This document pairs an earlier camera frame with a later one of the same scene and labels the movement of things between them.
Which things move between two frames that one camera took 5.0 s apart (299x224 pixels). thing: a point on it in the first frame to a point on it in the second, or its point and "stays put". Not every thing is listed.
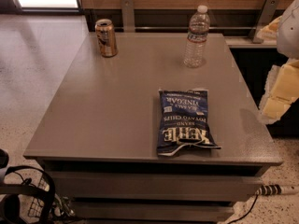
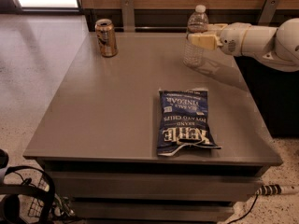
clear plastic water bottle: [196, 38] stays put
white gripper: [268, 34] to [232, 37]
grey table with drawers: [97, 137] stays put
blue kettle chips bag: [182, 120] stays put
